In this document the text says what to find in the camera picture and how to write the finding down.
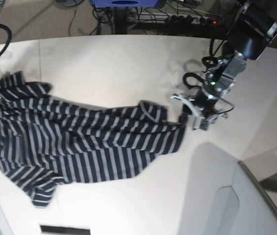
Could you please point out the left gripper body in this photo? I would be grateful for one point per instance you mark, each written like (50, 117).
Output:
(202, 107)

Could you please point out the navy white striped t-shirt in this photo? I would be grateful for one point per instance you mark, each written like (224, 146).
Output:
(45, 142)

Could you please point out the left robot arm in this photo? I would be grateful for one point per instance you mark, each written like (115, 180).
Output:
(253, 29)

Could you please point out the power strip with red light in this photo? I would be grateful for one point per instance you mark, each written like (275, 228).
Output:
(194, 19)

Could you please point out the blue plastic bin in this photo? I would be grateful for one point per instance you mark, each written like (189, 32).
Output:
(124, 3)

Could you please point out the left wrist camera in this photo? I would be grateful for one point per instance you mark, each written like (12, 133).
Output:
(201, 124)

